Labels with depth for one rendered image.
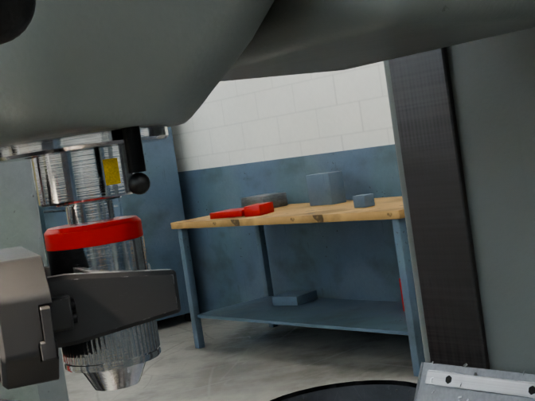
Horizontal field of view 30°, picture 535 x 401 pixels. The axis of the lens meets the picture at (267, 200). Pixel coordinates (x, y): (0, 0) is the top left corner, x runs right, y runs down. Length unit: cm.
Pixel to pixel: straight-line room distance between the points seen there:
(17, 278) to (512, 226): 44
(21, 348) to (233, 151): 714
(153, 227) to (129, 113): 741
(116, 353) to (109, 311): 2
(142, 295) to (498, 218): 38
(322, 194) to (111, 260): 585
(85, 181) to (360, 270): 620
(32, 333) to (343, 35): 21
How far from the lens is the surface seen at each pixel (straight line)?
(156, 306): 47
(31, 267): 44
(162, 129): 47
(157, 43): 43
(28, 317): 43
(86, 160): 47
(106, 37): 41
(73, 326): 45
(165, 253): 790
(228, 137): 759
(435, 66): 80
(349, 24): 49
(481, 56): 78
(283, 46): 53
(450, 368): 84
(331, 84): 663
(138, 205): 779
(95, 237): 47
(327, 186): 626
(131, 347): 48
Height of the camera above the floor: 129
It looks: 3 degrees down
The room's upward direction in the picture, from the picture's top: 8 degrees counter-clockwise
